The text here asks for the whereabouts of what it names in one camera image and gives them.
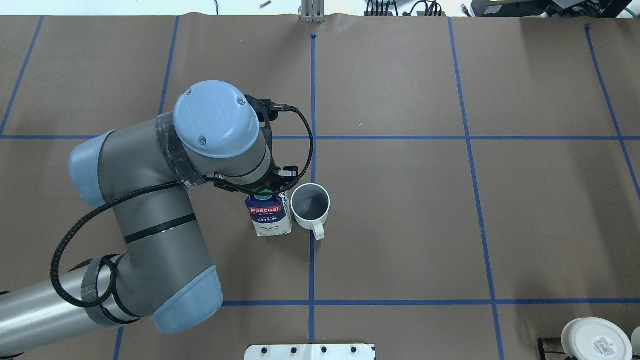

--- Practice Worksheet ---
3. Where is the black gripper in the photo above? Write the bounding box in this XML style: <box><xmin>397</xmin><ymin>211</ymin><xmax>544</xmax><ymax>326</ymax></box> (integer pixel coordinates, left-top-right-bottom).
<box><xmin>214</xmin><ymin>166</ymin><xmax>299</xmax><ymax>195</ymax></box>

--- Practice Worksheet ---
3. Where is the milk carton green cap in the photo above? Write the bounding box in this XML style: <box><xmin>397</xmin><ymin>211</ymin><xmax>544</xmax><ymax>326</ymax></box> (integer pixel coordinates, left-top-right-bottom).
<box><xmin>245</xmin><ymin>191</ymin><xmax>293</xmax><ymax>237</ymax></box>

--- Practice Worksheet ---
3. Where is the white mug grey inside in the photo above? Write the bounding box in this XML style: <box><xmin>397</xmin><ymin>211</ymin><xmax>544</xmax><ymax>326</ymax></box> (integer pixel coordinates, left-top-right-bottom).
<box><xmin>290</xmin><ymin>183</ymin><xmax>331</xmax><ymax>240</ymax></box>

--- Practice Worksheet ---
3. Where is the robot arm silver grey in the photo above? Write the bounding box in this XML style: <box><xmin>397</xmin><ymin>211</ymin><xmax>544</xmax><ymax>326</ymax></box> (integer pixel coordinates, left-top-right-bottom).
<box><xmin>1</xmin><ymin>80</ymin><xmax>311</xmax><ymax>360</ymax></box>

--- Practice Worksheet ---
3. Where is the white mug upper on rack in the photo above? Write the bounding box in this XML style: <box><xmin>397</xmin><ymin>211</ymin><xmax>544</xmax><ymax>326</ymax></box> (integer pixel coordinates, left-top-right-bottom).
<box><xmin>630</xmin><ymin>326</ymin><xmax>640</xmax><ymax>358</ymax></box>

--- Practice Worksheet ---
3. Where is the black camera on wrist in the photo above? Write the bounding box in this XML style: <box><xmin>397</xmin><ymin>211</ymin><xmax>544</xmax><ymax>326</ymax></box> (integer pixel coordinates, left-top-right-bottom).
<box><xmin>245</xmin><ymin>95</ymin><xmax>298</xmax><ymax>148</ymax></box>

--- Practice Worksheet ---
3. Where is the aluminium frame post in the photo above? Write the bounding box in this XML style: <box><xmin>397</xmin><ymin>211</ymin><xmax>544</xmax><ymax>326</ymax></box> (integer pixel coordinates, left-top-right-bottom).
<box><xmin>299</xmin><ymin>0</ymin><xmax>326</xmax><ymax>24</ymax></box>

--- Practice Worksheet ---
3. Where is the white pillar with base plate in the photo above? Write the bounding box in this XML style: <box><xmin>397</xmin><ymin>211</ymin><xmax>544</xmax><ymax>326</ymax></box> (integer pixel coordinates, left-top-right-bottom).
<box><xmin>244</xmin><ymin>343</ymin><xmax>377</xmax><ymax>360</ymax></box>

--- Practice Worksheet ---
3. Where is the black wire mug rack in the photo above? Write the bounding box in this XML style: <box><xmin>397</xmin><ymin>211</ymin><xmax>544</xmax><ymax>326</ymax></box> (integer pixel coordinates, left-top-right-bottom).
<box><xmin>537</xmin><ymin>337</ymin><xmax>576</xmax><ymax>360</ymax></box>

